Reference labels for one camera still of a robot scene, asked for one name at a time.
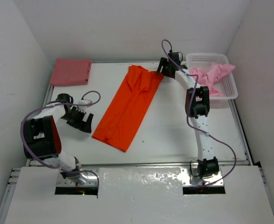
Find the light pink t-shirt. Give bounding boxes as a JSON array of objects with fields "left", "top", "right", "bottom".
[{"left": 190, "top": 64, "right": 236, "bottom": 97}]

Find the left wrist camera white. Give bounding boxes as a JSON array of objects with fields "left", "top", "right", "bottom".
[{"left": 78, "top": 99, "right": 93, "bottom": 107}]

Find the pink red t-shirt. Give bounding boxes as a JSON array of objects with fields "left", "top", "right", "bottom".
[{"left": 49, "top": 58, "right": 91, "bottom": 86}]

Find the white plastic basket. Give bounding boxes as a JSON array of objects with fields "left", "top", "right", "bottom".
[{"left": 186, "top": 53, "right": 238, "bottom": 100}]

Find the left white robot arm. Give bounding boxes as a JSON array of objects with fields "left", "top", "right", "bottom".
[{"left": 21, "top": 93, "right": 94, "bottom": 182}]

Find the metal base plate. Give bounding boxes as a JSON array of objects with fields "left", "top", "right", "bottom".
[
  {"left": 180, "top": 165, "right": 225, "bottom": 195},
  {"left": 55, "top": 166, "right": 99, "bottom": 196}
]

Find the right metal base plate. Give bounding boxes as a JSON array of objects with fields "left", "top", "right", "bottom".
[{"left": 180, "top": 165, "right": 225, "bottom": 195}]

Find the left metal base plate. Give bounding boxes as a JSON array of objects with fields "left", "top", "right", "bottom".
[{"left": 55, "top": 166, "right": 99, "bottom": 196}]

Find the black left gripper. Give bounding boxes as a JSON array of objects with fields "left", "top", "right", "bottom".
[{"left": 60, "top": 107, "right": 92, "bottom": 133}]

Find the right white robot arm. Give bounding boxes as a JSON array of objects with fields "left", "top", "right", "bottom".
[{"left": 157, "top": 50, "right": 219, "bottom": 179}]

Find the orange t-shirt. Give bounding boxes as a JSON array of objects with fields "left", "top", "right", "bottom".
[{"left": 92, "top": 65, "right": 163, "bottom": 152}]

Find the white front cover panel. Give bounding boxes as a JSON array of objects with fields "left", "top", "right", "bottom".
[{"left": 6, "top": 166, "right": 274, "bottom": 224}]

